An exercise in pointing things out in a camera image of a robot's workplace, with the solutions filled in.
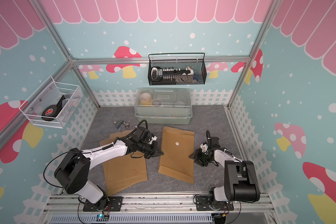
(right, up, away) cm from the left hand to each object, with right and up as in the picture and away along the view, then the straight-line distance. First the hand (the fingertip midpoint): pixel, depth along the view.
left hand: (163, 155), depth 81 cm
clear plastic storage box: (-1, +31, +18) cm, 36 cm away
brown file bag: (+9, +3, +14) cm, 17 cm away
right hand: (+18, -4, +8) cm, 20 cm away
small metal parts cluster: (-30, +17, +26) cm, 43 cm away
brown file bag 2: (-24, -11, +4) cm, 27 cm away
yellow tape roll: (-15, +36, +22) cm, 45 cm away
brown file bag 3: (-39, +8, +21) cm, 45 cm away
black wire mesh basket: (+23, +52, +13) cm, 58 cm away
